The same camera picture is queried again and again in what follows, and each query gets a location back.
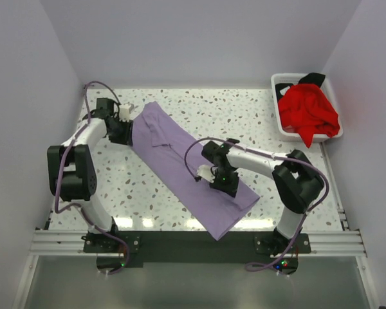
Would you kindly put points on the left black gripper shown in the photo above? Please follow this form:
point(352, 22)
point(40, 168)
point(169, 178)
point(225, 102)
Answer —
point(127, 137)

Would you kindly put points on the red t shirt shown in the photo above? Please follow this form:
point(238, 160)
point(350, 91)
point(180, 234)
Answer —
point(305, 110)

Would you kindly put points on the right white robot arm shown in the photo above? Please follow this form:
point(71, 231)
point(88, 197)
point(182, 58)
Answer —
point(298, 183)

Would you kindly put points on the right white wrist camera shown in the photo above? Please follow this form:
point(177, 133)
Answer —
point(204, 172)

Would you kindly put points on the purple t shirt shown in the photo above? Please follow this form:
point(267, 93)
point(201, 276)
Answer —
point(172, 154)

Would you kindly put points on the white plastic basket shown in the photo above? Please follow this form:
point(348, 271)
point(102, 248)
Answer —
point(326, 88)

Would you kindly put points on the black t shirt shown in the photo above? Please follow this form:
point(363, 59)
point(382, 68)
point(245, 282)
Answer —
point(281, 87)

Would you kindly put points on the aluminium frame rail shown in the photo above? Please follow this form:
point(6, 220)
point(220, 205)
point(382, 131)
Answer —
point(324, 233)

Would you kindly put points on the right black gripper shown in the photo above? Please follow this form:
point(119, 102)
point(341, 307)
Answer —
point(230, 188)

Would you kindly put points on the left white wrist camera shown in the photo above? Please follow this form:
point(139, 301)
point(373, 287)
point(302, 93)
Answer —
point(125, 111)

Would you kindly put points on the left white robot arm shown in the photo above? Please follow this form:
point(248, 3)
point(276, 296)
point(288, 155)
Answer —
point(72, 174)

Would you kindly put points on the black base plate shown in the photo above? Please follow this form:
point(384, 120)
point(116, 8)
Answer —
point(133, 249)

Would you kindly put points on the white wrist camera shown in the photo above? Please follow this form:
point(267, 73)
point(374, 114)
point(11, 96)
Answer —
point(204, 172)
point(125, 111)

